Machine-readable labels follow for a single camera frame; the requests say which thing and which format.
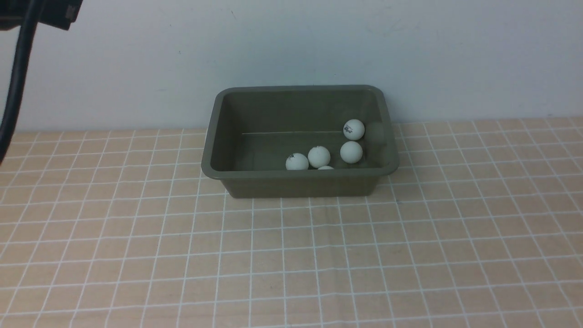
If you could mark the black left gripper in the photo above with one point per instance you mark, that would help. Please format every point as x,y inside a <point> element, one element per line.
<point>56,13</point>

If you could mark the plain white ball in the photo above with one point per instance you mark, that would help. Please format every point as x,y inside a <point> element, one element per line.
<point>297,161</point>

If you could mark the white ball with red logo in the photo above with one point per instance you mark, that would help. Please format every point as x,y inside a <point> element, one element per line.
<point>354,130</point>

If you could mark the olive green plastic bin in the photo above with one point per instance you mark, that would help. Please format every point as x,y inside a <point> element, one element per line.
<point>254,129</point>

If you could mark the beige checkered tablecloth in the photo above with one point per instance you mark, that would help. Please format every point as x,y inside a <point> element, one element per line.
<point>480,227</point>

